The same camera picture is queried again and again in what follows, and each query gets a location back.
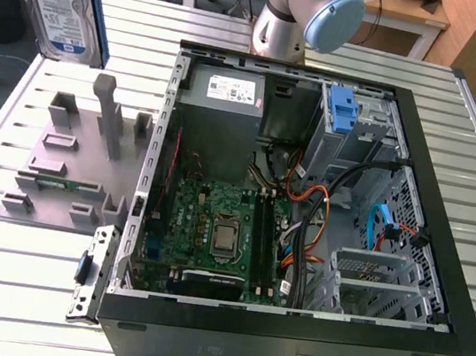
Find blue bracket latch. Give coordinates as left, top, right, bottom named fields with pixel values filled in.
left=73, top=250, right=94, bottom=286

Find silver hinged slot bracket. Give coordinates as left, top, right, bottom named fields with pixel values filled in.
left=63, top=220, right=120, bottom=329

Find orange wire bundle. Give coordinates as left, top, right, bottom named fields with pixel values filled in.
left=274, top=178, right=336, bottom=272

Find black graphics card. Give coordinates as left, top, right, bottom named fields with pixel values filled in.
left=166, top=264, right=246, bottom=305

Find green motherboard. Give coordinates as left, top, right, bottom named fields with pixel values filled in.
left=134, top=172, right=308, bottom=312

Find CPU socket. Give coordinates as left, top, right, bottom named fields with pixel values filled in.
left=207, top=212, right=251, bottom=265

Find black open PC case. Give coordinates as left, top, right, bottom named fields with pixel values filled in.
left=89, top=31, right=476, bottom=356

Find black RAM slot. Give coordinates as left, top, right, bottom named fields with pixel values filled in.
left=241, top=189, right=276, bottom=297
left=251, top=190, right=289, bottom=298

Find green RAM stick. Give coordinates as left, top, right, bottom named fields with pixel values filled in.
left=33, top=174, right=84, bottom=194

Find blue plastic drive latch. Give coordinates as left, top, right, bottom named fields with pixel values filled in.
left=323, top=85, right=363, bottom=136

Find grey parts rack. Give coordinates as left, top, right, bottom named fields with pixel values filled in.
left=0, top=60, right=163, bottom=240

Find silver disk bay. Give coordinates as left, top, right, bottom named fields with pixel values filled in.
left=320, top=244, right=453, bottom=330

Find wooden desk white frame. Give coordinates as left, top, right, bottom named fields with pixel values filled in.
left=355, top=0, right=454, bottom=62

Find black cable bundle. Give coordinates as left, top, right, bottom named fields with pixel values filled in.
left=284, top=150, right=402, bottom=321

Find thin red wire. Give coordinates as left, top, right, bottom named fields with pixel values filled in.
left=163, top=126, right=184, bottom=198

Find grey power supply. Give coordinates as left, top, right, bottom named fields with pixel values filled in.
left=165, top=60, right=270, bottom=189

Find silver CPU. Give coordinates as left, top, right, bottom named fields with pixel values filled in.
left=212, top=223, right=243, bottom=253

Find silver optical drive cage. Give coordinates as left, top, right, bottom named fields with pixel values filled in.
left=299, top=80, right=417, bottom=203

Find blue data wire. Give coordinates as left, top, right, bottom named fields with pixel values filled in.
left=363, top=201, right=401, bottom=256

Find orange red power wire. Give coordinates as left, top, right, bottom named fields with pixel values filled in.
left=378, top=221, right=433, bottom=261

